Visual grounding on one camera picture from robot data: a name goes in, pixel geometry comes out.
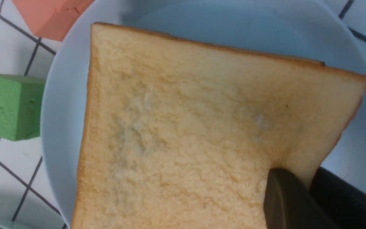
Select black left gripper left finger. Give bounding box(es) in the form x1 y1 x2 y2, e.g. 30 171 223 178
263 168 340 229

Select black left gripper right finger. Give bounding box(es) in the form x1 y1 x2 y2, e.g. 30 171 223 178
310 168 366 229

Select toast slice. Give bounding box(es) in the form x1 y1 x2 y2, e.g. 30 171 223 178
200 42 325 66
70 22 366 229

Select light blue centre plate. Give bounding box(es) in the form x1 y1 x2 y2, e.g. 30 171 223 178
41 0 366 225

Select white checked tablecloth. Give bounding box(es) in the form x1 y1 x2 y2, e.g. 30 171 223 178
0 0 366 229

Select green foam cube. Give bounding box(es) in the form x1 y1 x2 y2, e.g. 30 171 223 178
0 74 45 142

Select orange foam cube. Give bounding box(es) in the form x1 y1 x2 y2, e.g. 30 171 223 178
13 0 93 41

